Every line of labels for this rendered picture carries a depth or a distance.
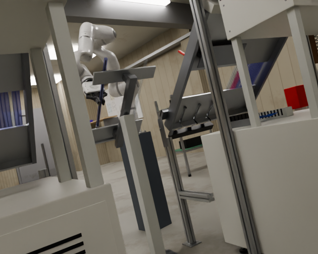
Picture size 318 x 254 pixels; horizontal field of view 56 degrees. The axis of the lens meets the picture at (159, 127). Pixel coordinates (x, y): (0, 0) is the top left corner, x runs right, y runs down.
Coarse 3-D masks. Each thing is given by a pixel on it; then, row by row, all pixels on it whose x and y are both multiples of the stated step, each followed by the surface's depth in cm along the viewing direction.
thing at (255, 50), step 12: (216, 24) 147; (216, 36) 153; (216, 48) 153; (228, 48) 158; (252, 48) 175; (264, 48) 181; (216, 60) 159; (228, 60) 164; (252, 60) 183; (264, 60) 189
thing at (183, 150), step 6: (156, 102) 431; (156, 108) 430; (168, 108) 405; (210, 132) 474; (180, 138) 394; (180, 150) 408; (186, 150) 396; (192, 150) 401; (186, 156) 394; (168, 162) 432; (186, 162) 393
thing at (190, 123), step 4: (240, 108) 213; (244, 108) 214; (228, 112) 205; (232, 112) 206; (236, 112) 207; (240, 112) 209; (244, 112) 211; (204, 116) 196; (208, 116) 197; (212, 116) 198; (216, 116) 199; (188, 120) 189; (192, 120) 190; (196, 120) 190; (200, 120) 191; (204, 120) 192; (208, 120) 194; (212, 120) 196; (176, 124) 183; (180, 124) 184; (184, 124) 185; (188, 124) 186; (192, 124) 187; (176, 128) 181; (180, 128) 183
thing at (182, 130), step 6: (192, 126) 195; (198, 126) 196; (204, 126) 198; (210, 126) 201; (174, 132) 187; (180, 132) 188; (186, 132) 190; (192, 132) 194; (198, 132) 198; (174, 138) 187
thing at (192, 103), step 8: (232, 88) 193; (240, 88) 196; (192, 96) 175; (200, 96) 179; (208, 96) 183; (232, 96) 197; (240, 96) 202; (184, 104) 176; (192, 104) 180; (200, 104) 183; (208, 104) 189; (232, 104) 204; (240, 104) 209; (192, 112) 186; (200, 112) 190; (176, 120) 182; (184, 120) 187
